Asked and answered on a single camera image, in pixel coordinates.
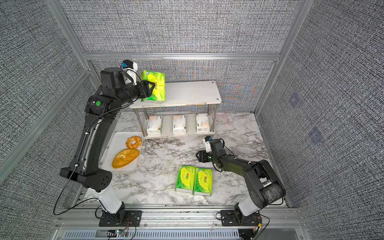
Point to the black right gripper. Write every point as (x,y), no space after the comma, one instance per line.
(201,157)

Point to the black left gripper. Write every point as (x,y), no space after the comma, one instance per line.
(143,88)

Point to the green tissue pack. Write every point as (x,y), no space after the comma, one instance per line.
(186,179)
(203,182)
(157,80)

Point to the white tissue pack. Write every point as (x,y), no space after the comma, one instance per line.
(179,125)
(155,125)
(202,123)

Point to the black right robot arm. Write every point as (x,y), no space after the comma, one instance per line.
(263,184)

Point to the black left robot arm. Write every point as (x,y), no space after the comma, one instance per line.
(84,167)

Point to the white two-tier metal shelf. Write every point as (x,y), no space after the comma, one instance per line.
(183,94)

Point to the golden oval bread loaf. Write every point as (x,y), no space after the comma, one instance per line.
(124,158)

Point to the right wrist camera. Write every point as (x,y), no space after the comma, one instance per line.
(207,142)

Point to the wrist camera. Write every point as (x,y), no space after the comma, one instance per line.
(207,142)
(130,68)

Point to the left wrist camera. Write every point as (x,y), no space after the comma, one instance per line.
(130,68)

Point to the glazed ring donut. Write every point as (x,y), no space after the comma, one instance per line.
(134,142)

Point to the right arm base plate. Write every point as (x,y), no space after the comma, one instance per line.
(234,218)

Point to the white slotted cable duct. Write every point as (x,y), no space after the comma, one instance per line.
(153,234)

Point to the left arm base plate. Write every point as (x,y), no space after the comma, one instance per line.
(121,218)

